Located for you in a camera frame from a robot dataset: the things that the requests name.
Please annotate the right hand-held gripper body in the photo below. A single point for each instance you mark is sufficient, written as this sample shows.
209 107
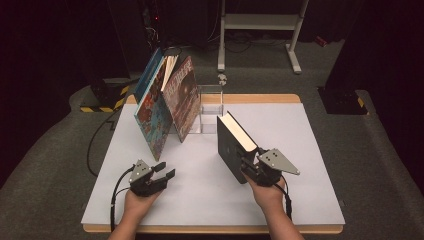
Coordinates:
266 176

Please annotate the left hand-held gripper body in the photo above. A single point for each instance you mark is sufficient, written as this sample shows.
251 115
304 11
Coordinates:
145 185

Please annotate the black notebook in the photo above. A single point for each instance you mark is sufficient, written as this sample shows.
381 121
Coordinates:
228 146

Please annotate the sky blue and green picture book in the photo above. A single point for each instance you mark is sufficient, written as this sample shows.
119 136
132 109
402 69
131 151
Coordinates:
153 120

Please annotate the clear acrylic book rack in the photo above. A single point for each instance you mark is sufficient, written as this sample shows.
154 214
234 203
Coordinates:
211 110

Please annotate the purple paperback book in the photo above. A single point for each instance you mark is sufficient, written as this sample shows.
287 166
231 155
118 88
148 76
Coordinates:
183 100

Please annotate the person's right hand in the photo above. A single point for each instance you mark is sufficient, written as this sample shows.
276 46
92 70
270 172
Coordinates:
270 198

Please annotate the person's left hand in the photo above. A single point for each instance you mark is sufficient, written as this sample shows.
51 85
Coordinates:
138 206

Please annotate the small white floor object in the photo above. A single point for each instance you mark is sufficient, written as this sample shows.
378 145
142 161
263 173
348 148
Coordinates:
222 79

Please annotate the small red floor object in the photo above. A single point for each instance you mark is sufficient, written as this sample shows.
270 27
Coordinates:
320 41

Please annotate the white metal stand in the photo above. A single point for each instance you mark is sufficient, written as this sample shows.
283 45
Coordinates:
260 21

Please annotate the black post base striped edge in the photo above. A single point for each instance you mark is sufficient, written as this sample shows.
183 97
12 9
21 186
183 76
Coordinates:
106 96

